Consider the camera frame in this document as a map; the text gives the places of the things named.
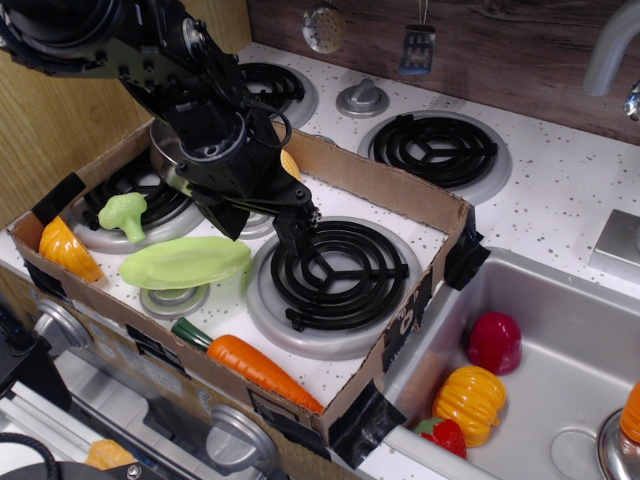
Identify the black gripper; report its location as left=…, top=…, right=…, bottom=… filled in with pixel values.
left=164, top=101, right=321, bottom=258

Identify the green toy broccoli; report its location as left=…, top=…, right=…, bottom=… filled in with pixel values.
left=98, top=192, right=147, bottom=244

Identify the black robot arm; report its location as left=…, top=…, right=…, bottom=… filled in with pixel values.
left=1, top=1, right=320, bottom=257

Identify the small steel pot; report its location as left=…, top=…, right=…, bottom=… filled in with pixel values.
left=149, top=120, right=191, bottom=197

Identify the silver knob base centre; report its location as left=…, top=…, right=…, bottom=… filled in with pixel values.
left=239, top=213, right=275, bottom=240

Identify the yellow toy corn cob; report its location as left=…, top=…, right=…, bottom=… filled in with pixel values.
left=280, top=149, right=302, bottom=182

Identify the front right black burner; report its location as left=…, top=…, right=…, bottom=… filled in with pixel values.
left=246, top=217, right=422, bottom=361

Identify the black burner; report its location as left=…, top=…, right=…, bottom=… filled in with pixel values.
left=67, top=150, right=203, bottom=254
left=240, top=62, right=319, bottom=129
left=357, top=111, right=512, bottom=206
left=246, top=217, right=422, bottom=361

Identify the light green plastic plate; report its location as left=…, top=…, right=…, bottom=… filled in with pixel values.
left=118, top=236, right=251, bottom=290

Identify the back left black burner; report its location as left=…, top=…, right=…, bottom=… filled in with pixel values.
left=240, top=62, right=319, bottom=129

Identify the front left black burner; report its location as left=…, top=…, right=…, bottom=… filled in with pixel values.
left=67, top=150, right=203, bottom=254

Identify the silver stove knob top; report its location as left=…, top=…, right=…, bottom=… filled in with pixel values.
left=336, top=79, right=390, bottom=119

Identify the orange toy carrot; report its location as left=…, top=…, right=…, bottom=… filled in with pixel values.
left=171, top=317, right=324, bottom=415

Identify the silver knob base under plate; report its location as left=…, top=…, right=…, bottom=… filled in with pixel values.
left=140, top=285, right=210, bottom=320

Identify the back right black burner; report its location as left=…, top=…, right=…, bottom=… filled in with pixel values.
left=357, top=111, right=512, bottom=206

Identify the hanging slotted metal spoon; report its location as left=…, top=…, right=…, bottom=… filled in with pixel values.
left=302, top=1, right=346, bottom=55

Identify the hanging metal spatula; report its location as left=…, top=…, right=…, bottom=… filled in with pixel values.
left=399, top=1, right=436, bottom=76

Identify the brown cardboard fence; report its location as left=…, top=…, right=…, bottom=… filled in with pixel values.
left=9, top=132, right=475, bottom=468

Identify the dark red toy pepper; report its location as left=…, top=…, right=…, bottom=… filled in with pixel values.
left=466, top=311, right=522, bottom=376

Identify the silver oven knob right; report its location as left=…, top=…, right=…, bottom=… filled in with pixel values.
left=205, top=404, right=277, bottom=477

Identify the silver oven knob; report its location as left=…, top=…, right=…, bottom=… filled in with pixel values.
left=205, top=404, right=277, bottom=477
left=35, top=299, right=92, bottom=357

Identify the orange toy pumpkin half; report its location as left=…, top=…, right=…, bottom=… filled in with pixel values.
left=38, top=216, right=104, bottom=283

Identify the yellow toy pumpkin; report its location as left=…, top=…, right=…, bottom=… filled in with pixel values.
left=431, top=366, right=507, bottom=447

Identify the red toy strawberry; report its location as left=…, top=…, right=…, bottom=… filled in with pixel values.
left=413, top=417, right=467, bottom=459

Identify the silver oven knob left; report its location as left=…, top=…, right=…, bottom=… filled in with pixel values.
left=35, top=299, right=92, bottom=357

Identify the silver toy sink basin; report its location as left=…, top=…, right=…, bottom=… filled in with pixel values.
left=384, top=249, right=639, bottom=479

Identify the orange toy piece bottom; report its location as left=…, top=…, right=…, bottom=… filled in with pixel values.
left=84, top=439, right=135, bottom=470

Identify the silver faucet spout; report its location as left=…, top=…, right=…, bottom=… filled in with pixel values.
left=583, top=1, right=639, bottom=96

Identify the orange toy in sink corner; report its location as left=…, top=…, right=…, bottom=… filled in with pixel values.
left=620, top=382, right=640, bottom=444

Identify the silver faucet base plate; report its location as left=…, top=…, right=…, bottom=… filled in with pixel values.
left=589, top=209, right=639, bottom=284

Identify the silver sink drain ring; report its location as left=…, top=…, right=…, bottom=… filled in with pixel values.
left=595, top=407, right=640, bottom=480

